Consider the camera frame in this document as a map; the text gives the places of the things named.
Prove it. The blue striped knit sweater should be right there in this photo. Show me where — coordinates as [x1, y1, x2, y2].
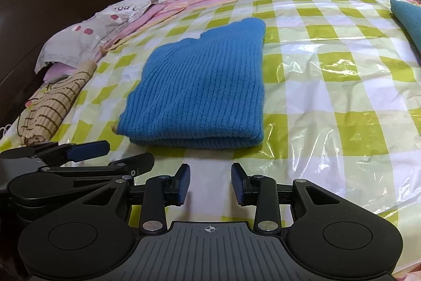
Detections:
[115, 18, 265, 149]

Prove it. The beige brown striped pillow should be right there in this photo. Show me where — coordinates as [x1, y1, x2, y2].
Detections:
[18, 60, 97, 146]

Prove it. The pink pillow under grey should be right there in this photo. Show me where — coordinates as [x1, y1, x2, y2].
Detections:
[43, 63, 76, 83]

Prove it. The grey pillow with pink dots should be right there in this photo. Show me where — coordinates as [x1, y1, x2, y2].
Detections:
[34, 0, 158, 73]

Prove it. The dark wooden headboard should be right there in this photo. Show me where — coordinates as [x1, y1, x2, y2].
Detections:
[0, 0, 122, 126]

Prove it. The teal folded garment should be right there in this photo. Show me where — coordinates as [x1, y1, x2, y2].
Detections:
[390, 0, 421, 51]

